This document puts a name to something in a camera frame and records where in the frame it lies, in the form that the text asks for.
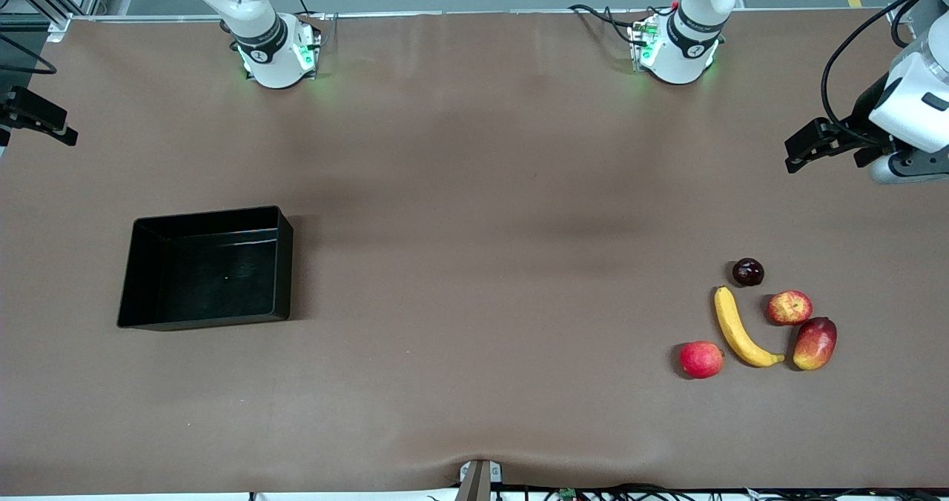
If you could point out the red yellow apple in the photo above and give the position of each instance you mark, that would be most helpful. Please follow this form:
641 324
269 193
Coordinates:
789 308

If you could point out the black plastic box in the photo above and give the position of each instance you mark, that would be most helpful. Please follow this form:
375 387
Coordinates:
207 279

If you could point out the red yellow mango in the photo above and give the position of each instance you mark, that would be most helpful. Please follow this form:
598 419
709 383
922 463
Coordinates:
815 344

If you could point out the dark purple plum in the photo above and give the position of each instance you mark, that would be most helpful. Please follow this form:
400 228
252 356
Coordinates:
748 272

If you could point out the brown table mat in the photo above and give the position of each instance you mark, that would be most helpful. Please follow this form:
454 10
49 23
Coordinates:
474 382

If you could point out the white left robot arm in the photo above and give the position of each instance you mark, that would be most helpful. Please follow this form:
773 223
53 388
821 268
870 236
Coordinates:
678 49

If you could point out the aluminium frame strut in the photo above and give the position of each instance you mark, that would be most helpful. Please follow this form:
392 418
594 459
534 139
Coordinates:
893 15
44 1

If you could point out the grey metal clamp bracket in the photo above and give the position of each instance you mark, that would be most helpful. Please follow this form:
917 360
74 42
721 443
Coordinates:
478 475

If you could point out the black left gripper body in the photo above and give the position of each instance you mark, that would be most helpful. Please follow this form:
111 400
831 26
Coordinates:
864 108

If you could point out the small green circuit board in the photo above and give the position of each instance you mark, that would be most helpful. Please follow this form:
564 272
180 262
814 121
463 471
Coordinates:
567 494

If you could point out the yellow banana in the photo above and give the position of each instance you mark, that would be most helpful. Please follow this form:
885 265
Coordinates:
734 330

